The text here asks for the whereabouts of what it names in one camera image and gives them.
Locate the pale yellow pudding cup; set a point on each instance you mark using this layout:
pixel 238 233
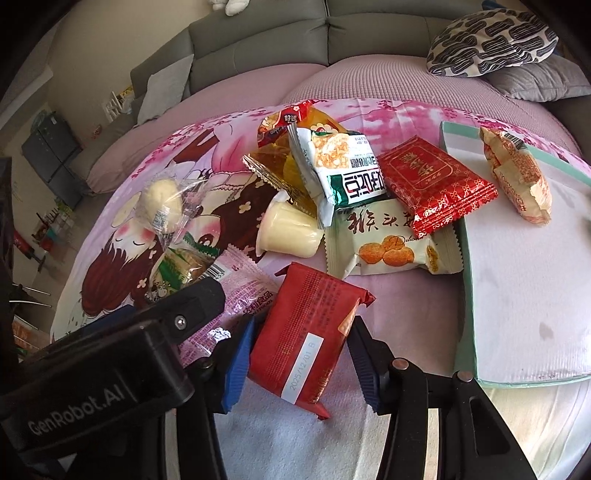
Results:
pixel 286 228

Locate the grey pillow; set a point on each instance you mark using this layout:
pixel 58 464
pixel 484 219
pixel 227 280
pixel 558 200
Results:
pixel 540 81

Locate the dark red snack packet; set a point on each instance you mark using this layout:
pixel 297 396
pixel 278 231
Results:
pixel 300 332

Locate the green and white pastry packet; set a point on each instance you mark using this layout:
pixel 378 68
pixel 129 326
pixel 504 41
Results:
pixel 180 270

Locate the orange clear bread packet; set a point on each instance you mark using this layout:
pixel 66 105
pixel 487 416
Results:
pixel 272 168

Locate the white and green cracker packet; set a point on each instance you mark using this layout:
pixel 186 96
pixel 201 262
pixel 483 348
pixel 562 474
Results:
pixel 337 161

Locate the black and white patterned pillow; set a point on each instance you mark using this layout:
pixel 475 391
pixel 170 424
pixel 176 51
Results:
pixel 489 41

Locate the dark grey cabinet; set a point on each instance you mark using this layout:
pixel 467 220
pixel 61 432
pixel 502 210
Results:
pixel 53 152

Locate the grey sofa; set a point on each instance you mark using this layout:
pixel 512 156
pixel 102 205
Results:
pixel 258 41

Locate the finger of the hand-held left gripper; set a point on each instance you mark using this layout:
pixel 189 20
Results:
pixel 111 319
pixel 194 302

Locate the pink snack packet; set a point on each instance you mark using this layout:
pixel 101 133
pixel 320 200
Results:
pixel 242 286

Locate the pink printed blanket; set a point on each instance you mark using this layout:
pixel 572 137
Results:
pixel 115 267

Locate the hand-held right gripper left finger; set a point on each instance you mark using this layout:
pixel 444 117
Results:
pixel 238 362

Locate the white rack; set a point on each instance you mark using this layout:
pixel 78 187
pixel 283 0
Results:
pixel 117 105

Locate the white tray with teal rim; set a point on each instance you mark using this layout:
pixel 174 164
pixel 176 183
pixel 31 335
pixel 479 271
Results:
pixel 521 286

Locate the cream cookie packet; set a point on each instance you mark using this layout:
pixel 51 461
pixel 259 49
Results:
pixel 388 249

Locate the pink waffle sofa cover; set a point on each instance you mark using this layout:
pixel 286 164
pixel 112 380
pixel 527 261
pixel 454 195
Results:
pixel 369 78

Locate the cream and orange bread packet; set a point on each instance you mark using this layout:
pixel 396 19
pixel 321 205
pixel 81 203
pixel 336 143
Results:
pixel 521 180

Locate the clear-wrapped round bun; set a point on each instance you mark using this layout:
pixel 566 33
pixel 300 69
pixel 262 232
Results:
pixel 161 201

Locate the white plush toy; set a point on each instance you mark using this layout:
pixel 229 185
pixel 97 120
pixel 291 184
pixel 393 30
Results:
pixel 228 5

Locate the light grey cushion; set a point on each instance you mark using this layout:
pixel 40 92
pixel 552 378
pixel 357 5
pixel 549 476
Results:
pixel 166 87

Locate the red patterned cake packet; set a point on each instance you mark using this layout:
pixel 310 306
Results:
pixel 434 184

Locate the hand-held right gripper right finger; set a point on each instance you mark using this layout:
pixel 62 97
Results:
pixel 364 369

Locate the small red snack packet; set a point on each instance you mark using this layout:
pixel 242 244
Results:
pixel 281 122

